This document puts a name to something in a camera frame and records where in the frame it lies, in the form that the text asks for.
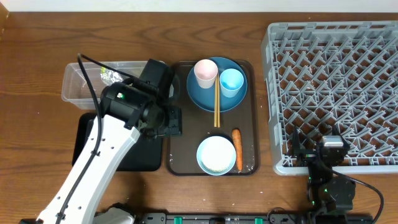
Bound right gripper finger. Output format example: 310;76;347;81
332;124;349;148
292;126;300;150

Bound light blue rice bowl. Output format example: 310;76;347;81
197;136;236;176

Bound foil snack wrapper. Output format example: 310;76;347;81
100;67;124;86

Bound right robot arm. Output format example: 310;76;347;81
291;127;356;223

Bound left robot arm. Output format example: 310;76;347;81
21;82;182;224

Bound grey dishwasher rack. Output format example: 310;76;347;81
261;21;397;175

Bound black plastic tray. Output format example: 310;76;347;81
72;113;162;172

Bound blue plate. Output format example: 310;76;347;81
186;57;248;113

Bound brown serving tray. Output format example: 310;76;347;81
166;60;260;176

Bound left wooden chopstick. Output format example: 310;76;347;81
214;73;218;128

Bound wooden chopstick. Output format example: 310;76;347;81
214;73;218;128
216;74;220;128

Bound orange carrot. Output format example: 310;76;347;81
232;129;243;172

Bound pink cup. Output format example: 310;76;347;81
194;59;218;89

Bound right wooden chopstick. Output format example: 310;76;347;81
216;74;220;128

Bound light blue cup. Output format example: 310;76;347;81
220;68;244;98

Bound clear plastic bin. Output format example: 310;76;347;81
61;60;175;110

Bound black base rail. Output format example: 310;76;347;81
93;212;374;224

